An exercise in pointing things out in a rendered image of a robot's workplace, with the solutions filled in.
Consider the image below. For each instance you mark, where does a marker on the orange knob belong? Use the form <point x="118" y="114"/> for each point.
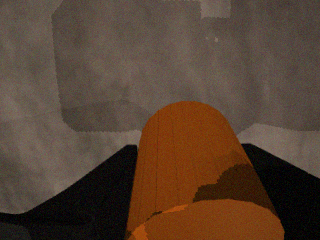
<point x="194" y="181"/>

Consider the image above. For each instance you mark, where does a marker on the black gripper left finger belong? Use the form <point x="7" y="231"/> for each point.
<point x="94" y="208"/>

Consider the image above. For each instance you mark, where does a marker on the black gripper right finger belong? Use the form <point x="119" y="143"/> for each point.
<point x="295" y="194"/>

